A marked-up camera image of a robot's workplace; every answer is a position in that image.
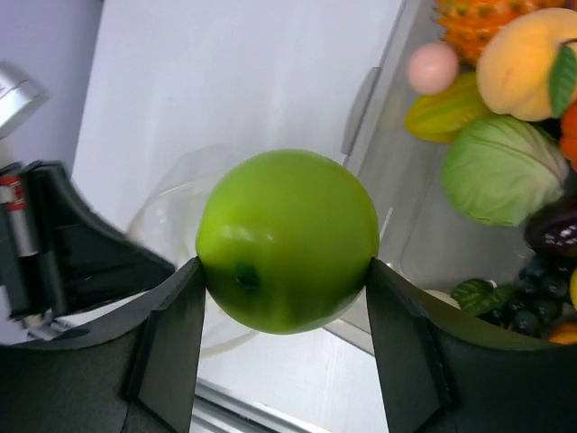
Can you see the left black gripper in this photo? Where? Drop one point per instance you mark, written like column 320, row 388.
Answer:
column 58, row 257

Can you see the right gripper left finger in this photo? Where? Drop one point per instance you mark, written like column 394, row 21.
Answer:
column 161, row 389

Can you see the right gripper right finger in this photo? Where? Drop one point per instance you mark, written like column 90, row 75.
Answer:
column 412, row 382

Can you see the clear zip top bag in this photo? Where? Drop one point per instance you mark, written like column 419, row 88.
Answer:
column 167, row 224

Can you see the dark toy grape bunch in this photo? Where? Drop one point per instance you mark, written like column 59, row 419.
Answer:
column 529, row 305

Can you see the green toy apple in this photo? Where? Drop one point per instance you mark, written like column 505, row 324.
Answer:
column 286, row 239

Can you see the green toy cabbage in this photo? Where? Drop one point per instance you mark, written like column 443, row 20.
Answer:
column 500, row 170

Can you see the orange toy persimmon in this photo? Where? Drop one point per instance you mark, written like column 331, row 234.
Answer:
column 568, row 139

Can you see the clear plastic food bin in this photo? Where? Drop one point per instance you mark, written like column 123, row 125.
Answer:
column 423, row 241

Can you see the white toy egg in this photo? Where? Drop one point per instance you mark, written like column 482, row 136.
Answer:
column 444, row 297

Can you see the yellow toy lemon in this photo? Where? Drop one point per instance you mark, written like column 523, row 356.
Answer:
column 573, row 288

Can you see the purple toy eggplant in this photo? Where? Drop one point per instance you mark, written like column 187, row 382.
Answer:
column 552, row 229

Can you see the yellow toy starfruit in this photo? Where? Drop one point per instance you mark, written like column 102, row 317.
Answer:
column 440, row 118

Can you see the pink toy egg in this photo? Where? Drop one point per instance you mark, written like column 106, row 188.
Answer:
column 432, row 68

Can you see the yellow toy peach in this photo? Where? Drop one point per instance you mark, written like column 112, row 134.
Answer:
column 513, row 70

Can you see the toy pineapple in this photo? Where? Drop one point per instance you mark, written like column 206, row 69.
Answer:
column 470, row 24

